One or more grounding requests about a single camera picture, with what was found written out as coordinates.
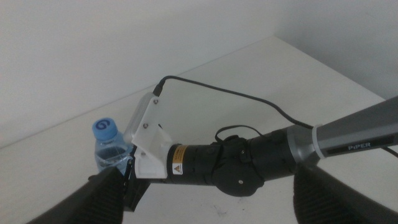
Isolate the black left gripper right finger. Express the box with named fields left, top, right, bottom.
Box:
left=293, top=163, right=398, bottom=224

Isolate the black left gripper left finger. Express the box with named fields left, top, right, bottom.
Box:
left=26, top=167, right=124, bottom=224

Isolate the clear water bottle blue cap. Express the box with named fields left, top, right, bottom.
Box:
left=91, top=117, right=135, bottom=175

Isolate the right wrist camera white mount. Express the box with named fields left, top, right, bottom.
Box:
left=123, top=91, right=174, bottom=180

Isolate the black right camera cable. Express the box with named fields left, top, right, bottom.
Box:
left=152, top=75, right=398, bottom=159

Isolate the thin black right arm wire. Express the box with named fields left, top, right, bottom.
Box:
left=214, top=124, right=265, bottom=144

